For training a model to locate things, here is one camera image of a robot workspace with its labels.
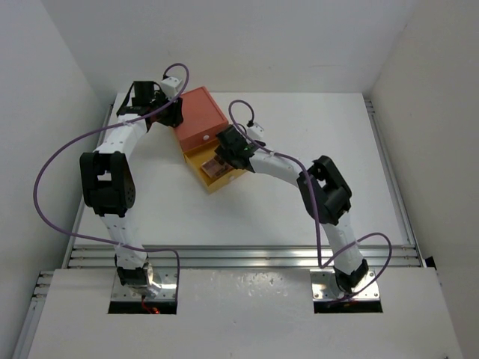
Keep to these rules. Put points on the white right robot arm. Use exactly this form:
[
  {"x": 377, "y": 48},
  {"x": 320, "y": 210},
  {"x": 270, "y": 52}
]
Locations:
[{"x": 324, "y": 192}]

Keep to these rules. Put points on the yellow drawer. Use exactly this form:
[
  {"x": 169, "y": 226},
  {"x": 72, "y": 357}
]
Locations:
[{"x": 197, "y": 156}]

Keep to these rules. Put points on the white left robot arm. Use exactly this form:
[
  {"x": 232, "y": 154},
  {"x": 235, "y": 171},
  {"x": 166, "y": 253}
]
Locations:
[{"x": 107, "y": 182}]

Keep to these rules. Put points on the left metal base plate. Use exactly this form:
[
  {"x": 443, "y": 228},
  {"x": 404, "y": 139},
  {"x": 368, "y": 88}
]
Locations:
[{"x": 163, "y": 288}]

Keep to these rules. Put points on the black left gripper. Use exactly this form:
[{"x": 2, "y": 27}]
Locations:
[{"x": 174, "y": 117}]

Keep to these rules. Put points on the metal base plate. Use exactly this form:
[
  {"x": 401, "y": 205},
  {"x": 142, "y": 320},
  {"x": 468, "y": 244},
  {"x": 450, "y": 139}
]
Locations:
[
  {"x": 325, "y": 287},
  {"x": 163, "y": 288}
]

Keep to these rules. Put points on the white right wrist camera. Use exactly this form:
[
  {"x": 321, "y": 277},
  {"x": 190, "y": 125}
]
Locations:
[{"x": 255, "y": 132}]

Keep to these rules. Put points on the brown eyeshadow palette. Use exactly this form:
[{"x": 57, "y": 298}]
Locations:
[{"x": 215, "y": 168}]

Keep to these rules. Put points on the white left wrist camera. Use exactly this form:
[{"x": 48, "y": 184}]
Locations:
[{"x": 171, "y": 86}]

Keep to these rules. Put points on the aluminium frame rail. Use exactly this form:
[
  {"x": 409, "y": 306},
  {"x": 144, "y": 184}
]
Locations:
[{"x": 230, "y": 257}]

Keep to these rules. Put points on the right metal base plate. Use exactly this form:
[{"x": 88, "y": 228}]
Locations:
[{"x": 325, "y": 287}]

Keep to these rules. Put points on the orange drawer box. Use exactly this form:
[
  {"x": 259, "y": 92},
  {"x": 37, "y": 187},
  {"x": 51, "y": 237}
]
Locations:
[{"x": 202, "y": 119}]

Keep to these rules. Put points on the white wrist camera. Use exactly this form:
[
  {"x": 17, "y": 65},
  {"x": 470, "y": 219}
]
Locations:
[
  {"x": 255, "y": 132},
  {"x": 171, "y": 86}
]

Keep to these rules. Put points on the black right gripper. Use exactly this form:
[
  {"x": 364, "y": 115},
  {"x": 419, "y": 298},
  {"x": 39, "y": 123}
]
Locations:
[{"x": 221, "y": 151}]

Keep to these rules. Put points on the white front cover panel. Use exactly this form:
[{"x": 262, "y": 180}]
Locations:
[{"x": 240, "y": 314}]

